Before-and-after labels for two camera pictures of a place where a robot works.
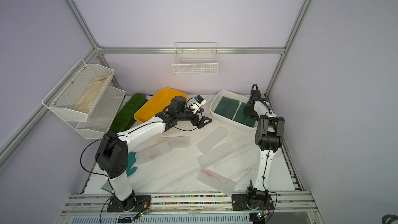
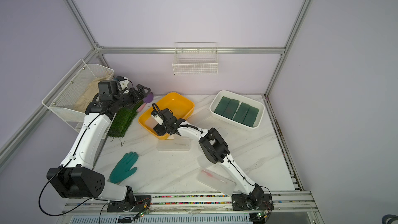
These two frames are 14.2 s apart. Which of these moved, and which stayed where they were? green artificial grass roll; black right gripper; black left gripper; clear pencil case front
Moved: black right gripper; black left gripper
Stayed: clear pencil case front; green artificial grass roll
